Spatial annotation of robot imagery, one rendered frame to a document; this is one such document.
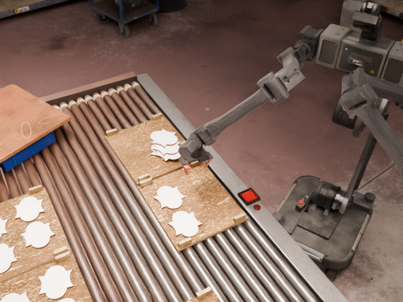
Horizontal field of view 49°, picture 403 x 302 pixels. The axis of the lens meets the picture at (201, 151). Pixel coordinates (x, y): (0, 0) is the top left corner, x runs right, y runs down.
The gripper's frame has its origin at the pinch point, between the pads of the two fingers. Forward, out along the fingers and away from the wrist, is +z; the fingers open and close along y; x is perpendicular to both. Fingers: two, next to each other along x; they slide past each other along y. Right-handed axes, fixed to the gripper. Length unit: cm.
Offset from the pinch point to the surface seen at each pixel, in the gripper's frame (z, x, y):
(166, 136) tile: 4.1, 32.6, 1.2
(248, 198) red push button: 10.1, -19.5, 16.5
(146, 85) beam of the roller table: 9, 89, 16
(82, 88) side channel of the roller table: 6, 100, -21
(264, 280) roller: 13, -57, -2
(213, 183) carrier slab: 9.2, -4.0, 7.0
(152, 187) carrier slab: 9.2, 8.2, -18.9
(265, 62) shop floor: 96, 199, 199
